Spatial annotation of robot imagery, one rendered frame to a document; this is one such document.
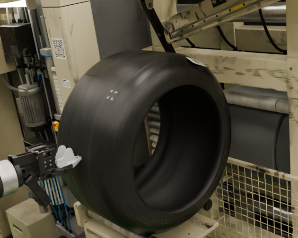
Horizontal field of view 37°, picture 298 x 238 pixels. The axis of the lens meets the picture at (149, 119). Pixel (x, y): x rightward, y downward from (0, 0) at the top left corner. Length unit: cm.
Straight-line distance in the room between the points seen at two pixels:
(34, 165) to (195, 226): 74
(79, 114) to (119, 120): 15
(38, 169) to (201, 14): 80
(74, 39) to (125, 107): 44
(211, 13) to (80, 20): 45
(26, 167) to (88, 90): 31
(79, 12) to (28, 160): 62
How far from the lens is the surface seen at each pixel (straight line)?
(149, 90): 128
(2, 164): 119
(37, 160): 122
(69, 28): 159
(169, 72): 133
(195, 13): 165
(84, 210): 173
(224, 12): 156
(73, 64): 160
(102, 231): 168
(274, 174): 166
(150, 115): 200
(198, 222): 176
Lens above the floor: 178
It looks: 20 degrees down
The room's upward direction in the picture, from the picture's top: 8 degrees counter-clockwise
